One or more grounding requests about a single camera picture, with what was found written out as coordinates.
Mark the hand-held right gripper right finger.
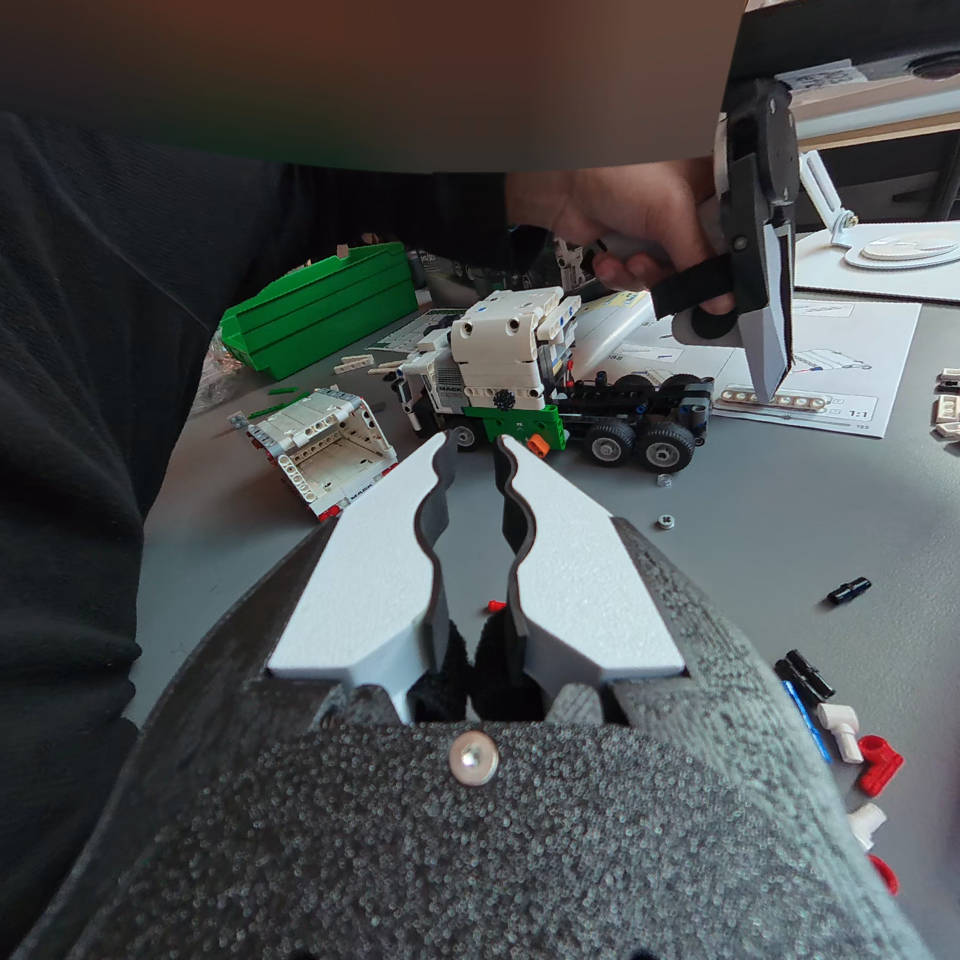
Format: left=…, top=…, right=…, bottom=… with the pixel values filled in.
left=495, top=435, right=687, bottom=708

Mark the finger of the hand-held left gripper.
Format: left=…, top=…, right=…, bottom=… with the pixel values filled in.
left=738, top=206, right=798, bottom=404

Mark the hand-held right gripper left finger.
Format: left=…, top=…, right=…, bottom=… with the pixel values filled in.
left=266, top=431, right=459, bottom=725

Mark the white lego beam with holes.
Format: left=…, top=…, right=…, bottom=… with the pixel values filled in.
left=720, top=384, right=831, bottom=414

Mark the red lego elbow connector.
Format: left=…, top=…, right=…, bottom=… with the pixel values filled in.
left=856, top=735, right=906, bottom=797

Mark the lego instruction booklet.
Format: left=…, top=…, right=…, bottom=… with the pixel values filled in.
left=577, top=288, right=923, bottom=441

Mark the white lego container body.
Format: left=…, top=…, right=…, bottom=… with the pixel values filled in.
left=230, top=386, right=401, bottom=523

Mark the pile of small lego pieces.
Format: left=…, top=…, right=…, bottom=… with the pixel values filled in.
left=932, top=366, right=960, bottom=441

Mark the pair of black lego pins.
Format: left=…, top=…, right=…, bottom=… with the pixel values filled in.
left=775, top=649, right=836, bottom=700

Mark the blue lego pin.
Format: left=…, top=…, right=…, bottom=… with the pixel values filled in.
left=780, top=678, right=831, bottom=764

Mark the white and green lego truck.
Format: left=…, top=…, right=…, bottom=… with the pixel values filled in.
left=390, top=286, right=716, bottom=475

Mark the green lego bin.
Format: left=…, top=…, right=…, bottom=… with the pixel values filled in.
left=219, top=241, right=420, bottom=381

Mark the white lego connector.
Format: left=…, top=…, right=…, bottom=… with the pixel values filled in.
left=816, top=700, right=868, bottom=765
left=846, top=803, right=888, bottom=850

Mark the person's left hand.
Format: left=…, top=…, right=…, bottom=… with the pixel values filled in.
left=506, top=159, right=740, bottom=318

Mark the white flat board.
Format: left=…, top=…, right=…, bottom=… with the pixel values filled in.
left=791, top=228, right=960, bottom=306

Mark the white stand with round base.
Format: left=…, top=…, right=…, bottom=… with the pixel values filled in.
left=796, top=148, right=960, bottom=272

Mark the clear plastic bag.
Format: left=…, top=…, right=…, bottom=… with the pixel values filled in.
left=189, top=328, right=253, bottom=415

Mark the printed paper sheet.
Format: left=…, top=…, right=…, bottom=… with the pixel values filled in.
left=364, top=306, right=453, bottom=355

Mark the dark printed cardboard box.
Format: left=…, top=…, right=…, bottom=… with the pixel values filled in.
left=408, top=241, right=603, bottom=310

